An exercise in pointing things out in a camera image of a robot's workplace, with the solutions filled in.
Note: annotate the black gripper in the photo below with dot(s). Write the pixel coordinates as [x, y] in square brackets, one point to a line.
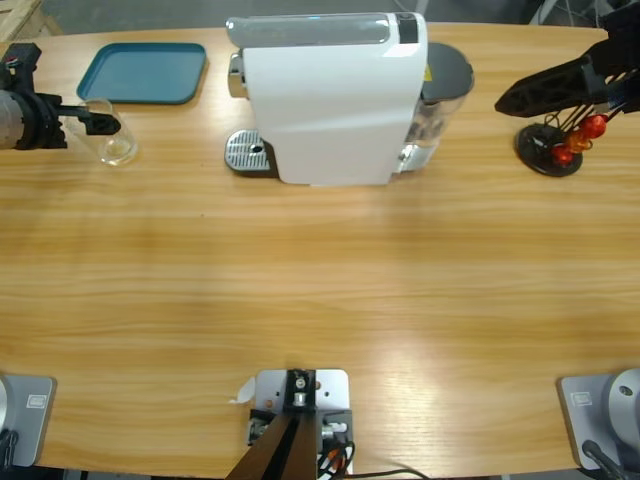
[42, 122]
[620, 60]

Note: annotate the clear glass cup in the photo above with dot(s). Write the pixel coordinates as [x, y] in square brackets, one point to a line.
[122, 150]

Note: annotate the grey coffee machine lever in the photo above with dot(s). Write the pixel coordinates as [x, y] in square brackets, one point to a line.
[300, 30]

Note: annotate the red coffee capsule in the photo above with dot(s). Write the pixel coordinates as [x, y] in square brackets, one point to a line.
[564, 156]
[595, 125]

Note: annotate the orange coffee capsule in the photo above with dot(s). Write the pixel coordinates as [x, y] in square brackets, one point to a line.
[580, 142]

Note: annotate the white capsule coffee machine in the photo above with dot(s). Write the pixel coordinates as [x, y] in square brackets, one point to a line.
[325, 110]

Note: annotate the black capsule holder with rods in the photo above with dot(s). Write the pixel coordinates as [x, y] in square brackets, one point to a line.
[535, 145]

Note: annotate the teal plastic tray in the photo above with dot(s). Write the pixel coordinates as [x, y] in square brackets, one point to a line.
[150, 70]

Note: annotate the clear water tank black lid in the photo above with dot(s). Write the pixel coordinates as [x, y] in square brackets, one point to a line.
[447, 70]

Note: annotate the silver drip tray grate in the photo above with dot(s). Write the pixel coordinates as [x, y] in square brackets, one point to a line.
[242, 150]

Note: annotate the white tape piece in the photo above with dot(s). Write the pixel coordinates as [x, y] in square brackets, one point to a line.
[245, 392]

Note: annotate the grey metal device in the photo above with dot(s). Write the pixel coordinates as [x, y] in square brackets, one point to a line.
[332, 395]

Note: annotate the grey metal frame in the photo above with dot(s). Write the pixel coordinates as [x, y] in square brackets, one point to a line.
[545, 10]

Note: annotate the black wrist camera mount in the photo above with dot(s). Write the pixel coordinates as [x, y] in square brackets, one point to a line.
[22, 65]

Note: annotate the black clamp bracket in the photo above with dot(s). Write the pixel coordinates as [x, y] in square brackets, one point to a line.
[256, 415]

